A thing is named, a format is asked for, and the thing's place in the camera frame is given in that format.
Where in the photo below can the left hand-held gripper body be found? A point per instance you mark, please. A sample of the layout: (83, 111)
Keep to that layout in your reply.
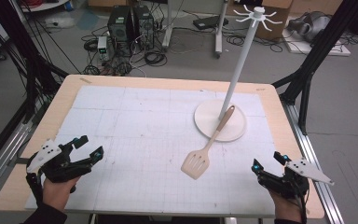
(59, 169)

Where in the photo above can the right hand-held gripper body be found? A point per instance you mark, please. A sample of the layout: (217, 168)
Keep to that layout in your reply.
(293, 182)

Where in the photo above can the beige slotted spatula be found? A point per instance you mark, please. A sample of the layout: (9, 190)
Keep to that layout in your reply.
(195, 163)

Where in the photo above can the white utensil rack with hooks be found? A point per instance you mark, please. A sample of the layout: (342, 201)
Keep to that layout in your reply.
(238, 71)

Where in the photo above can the person's left hand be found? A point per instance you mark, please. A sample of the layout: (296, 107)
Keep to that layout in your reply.
(56, 192)

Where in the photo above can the person's right hand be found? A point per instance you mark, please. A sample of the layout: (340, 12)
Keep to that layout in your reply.
(286, 207)

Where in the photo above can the white grid mat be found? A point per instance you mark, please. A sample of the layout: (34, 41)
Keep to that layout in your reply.
(136, 124)

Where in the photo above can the small bench power supply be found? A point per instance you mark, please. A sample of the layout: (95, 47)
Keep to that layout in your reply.
(102, 48)

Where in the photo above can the white flat board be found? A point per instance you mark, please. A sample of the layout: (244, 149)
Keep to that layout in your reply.
(320, 46)

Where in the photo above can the black computer tower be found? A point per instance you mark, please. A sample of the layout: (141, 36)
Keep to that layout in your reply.
(143, 26)
(119, 26)

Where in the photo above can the grey and black bag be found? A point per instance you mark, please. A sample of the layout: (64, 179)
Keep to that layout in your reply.
(312, 26)

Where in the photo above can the cardboard box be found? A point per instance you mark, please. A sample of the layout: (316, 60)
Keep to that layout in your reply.
(278, 18)

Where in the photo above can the round white table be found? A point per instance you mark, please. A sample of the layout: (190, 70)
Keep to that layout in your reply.
(43, 5)

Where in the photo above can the white stand leg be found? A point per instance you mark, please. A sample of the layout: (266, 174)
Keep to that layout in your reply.
(168, 28)
(220, 31)

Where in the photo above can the flat black box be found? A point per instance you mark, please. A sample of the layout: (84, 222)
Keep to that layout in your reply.
(209, 22)

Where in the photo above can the aluminium rail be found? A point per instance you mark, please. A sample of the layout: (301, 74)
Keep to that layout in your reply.
(310, 149)
(3, 152)

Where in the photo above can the black metal frame stand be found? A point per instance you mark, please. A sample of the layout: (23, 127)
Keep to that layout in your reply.
(28, 53)
(310, 59)

